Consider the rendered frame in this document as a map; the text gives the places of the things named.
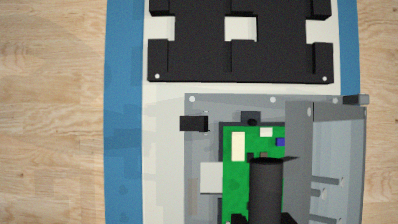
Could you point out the green circuit board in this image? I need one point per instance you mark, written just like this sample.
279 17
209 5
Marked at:
240 143

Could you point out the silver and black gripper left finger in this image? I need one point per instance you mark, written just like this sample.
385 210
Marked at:
237 218

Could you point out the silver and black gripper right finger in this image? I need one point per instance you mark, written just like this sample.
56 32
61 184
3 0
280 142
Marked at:
286 218

